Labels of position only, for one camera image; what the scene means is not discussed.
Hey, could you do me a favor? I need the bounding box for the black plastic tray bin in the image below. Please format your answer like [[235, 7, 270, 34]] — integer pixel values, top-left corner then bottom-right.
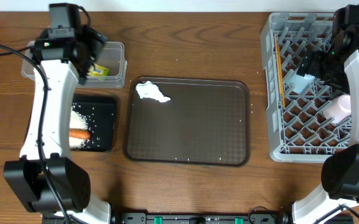
[[26, 93, 118, 152]]

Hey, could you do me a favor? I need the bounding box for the dark brown serving tray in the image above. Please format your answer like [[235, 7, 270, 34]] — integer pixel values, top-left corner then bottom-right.
[[123, 77, 251, 167]]

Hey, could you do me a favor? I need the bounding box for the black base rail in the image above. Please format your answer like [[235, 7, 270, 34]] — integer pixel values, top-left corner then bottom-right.
[[111, 208, 292, 224]]

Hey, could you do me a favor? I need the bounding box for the crumpled white tissue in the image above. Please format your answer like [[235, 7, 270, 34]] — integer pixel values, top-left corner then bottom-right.
[[135, 81, 170, 103]]

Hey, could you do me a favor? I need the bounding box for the orange carrot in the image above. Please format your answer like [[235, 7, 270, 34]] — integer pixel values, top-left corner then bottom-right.
[[69, 129, 91, 140]]

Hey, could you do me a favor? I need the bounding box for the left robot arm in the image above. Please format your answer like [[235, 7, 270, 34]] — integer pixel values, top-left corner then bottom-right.
[[3, 3, 112, 223]]

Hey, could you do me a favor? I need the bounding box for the green snack wrapper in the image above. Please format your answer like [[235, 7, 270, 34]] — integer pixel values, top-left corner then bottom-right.
[[87, 63, 110, 77]]

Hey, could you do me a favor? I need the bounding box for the pale pink cup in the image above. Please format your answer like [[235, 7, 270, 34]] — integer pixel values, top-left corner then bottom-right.
[[323, 95, 351, 124]]

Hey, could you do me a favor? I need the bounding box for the pile of white rice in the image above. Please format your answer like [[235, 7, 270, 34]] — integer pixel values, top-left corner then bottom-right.
[[68, 103, 116, 151]]

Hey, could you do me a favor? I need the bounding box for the grey dishwasher rack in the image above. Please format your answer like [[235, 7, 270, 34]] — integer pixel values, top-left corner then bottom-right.
[[260, 12, 352, 163]]

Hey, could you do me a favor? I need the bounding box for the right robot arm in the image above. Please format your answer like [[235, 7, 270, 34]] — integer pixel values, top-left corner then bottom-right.
[[281, 4, 359, 223]]

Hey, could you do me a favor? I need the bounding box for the light blue cup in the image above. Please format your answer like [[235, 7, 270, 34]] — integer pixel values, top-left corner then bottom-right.
[[287, 74, 315, 93]]

